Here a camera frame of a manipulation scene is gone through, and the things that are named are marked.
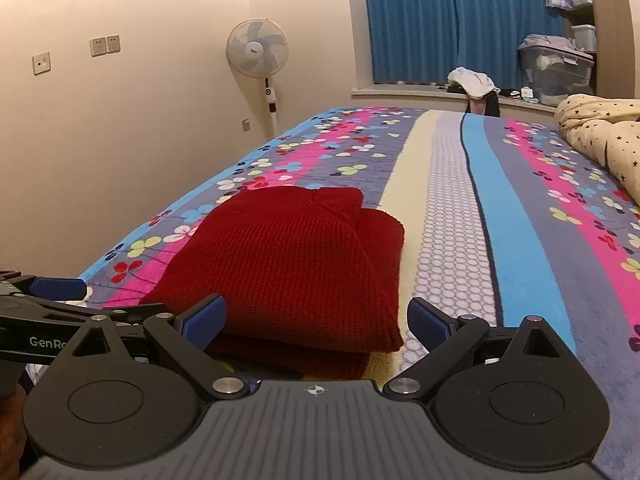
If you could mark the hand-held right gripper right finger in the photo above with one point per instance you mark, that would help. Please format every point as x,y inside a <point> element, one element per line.
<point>427,320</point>

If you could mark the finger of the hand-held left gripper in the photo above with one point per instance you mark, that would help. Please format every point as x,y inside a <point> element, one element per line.
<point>57,289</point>
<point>50,317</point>

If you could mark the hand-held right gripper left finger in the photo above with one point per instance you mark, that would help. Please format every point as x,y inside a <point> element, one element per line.
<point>205,320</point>

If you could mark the red knitted sweater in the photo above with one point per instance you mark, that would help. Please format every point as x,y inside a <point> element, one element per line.
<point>290,260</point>

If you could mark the dark hanging clothes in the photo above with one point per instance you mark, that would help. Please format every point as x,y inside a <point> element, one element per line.
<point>492,107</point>

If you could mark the white clothes pile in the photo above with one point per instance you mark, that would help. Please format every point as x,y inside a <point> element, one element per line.
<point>470,80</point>

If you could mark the floral striped bed blanket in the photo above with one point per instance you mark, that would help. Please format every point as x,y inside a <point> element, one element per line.
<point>500,240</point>

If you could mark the beige window sill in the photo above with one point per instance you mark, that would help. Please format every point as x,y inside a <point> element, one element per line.
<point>400,92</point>

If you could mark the small white item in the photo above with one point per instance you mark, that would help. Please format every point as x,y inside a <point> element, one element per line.
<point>528,95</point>

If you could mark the cream star-printed quilt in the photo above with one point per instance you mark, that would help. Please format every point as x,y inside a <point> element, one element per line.
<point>600,130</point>

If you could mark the clear plastic storage box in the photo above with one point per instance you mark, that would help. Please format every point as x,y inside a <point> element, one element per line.
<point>555,80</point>

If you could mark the white standing fan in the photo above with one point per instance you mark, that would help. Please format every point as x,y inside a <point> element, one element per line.
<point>255,47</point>

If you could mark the blue curtain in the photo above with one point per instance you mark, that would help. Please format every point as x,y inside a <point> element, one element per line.
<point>425,20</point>

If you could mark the small clear plastic container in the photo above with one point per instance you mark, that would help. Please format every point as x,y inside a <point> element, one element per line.
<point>584,37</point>

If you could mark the wooden shelf unit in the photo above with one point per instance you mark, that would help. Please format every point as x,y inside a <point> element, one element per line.
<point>615,35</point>

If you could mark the white tissue pack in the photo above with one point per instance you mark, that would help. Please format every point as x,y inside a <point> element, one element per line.
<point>557,1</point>

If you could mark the beige wall socket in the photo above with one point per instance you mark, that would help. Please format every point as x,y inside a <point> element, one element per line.
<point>113,44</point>
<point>97,46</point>

